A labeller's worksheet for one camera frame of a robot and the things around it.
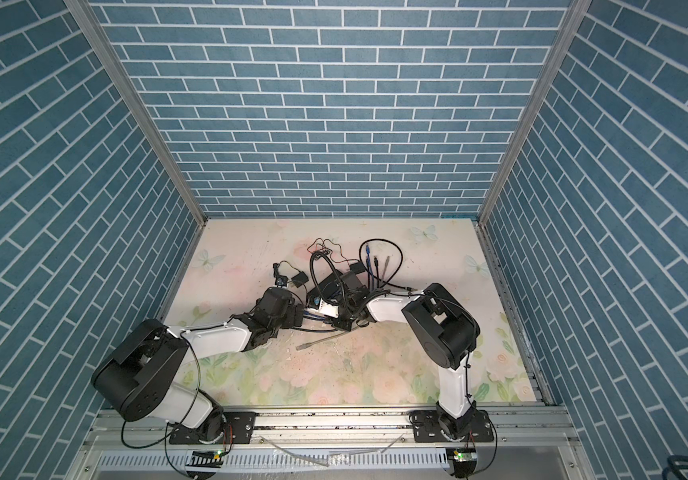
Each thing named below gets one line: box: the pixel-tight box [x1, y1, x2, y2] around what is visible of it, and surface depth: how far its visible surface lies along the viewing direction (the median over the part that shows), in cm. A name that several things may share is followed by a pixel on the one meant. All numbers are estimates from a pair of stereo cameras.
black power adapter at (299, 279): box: [291, 271, 309, 288], surface depth 104 cm
